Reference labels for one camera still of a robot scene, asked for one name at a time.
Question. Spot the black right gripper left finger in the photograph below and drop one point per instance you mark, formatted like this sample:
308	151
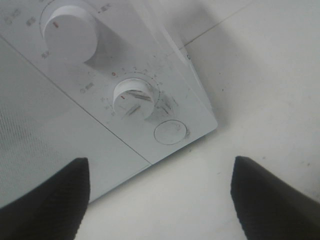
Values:
54	210

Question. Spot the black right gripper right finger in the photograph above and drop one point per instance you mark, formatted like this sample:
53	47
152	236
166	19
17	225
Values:
268	208

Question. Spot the round door release button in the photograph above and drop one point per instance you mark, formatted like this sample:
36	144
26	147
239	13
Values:
170	132

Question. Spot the white lower timer knob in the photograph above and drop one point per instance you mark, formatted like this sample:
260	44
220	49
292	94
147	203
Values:
133	98

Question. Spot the white microwave oven body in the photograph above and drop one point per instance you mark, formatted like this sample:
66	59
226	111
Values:
134	42

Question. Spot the white upper power knob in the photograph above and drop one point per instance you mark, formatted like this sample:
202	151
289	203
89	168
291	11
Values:
71	34

